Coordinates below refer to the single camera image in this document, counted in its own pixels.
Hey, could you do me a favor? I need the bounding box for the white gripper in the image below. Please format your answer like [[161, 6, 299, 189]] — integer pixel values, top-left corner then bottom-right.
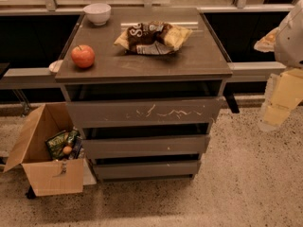
[[258, 69, 303, 131]]

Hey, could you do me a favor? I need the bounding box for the grey bottom drawer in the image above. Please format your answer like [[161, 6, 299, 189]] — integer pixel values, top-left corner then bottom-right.
[[94, 160, 201, 180]]

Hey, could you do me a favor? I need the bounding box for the grey drawer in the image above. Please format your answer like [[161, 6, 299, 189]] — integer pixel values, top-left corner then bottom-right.
[[82, 135, 210, 159], [94, 160, 201, 180], [66, 97, 223, 129]]

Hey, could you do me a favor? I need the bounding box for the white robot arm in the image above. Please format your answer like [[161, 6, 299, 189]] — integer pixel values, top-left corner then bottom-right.
[[254, 0, 303, 131]]

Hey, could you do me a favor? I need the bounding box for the grey top drawer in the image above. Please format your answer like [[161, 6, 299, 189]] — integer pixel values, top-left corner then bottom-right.
[[66, 97, 223, 129]]

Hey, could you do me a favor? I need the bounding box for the grey middle drawer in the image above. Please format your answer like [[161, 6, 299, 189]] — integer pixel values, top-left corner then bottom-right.
[[82, 135, 210, 159]]

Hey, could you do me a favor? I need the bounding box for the grey drawer cabinet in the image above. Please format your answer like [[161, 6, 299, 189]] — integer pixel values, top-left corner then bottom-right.
[[56, 8, 232, 168]]

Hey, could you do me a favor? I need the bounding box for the brown chip bag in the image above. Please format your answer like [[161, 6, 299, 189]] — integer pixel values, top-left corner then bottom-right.
[[114, 21, 192, 55]]

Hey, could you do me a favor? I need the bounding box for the red apple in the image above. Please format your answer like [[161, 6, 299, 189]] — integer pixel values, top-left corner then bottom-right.
[[71, 44, 95, 68]]

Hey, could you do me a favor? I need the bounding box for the white bowl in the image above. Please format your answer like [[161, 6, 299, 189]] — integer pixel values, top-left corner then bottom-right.
[[83, 3, 112, 26]]

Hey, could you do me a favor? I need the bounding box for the blue snack package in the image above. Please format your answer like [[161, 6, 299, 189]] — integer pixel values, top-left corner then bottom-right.
[[68, 136, 82, 160]]

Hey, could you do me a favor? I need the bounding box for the small orange fruit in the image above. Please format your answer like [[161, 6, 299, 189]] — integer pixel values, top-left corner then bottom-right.
[[62, 146, 72, 155]]

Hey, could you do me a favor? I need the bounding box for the white round disc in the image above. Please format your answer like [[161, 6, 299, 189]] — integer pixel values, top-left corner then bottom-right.
[[48, 60, 62, 74]]

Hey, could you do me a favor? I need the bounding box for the green snack bag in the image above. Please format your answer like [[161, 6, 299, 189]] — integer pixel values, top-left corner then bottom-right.
[[45, 130, 80, 160]]

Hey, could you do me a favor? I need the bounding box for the cardboard box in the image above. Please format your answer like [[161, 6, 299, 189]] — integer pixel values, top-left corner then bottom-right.
[[4, 103, 83, 197]]

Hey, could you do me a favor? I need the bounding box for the grey metal bench rail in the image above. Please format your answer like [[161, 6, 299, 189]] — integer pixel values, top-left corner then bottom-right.
[[0, 61, 285, 90]]

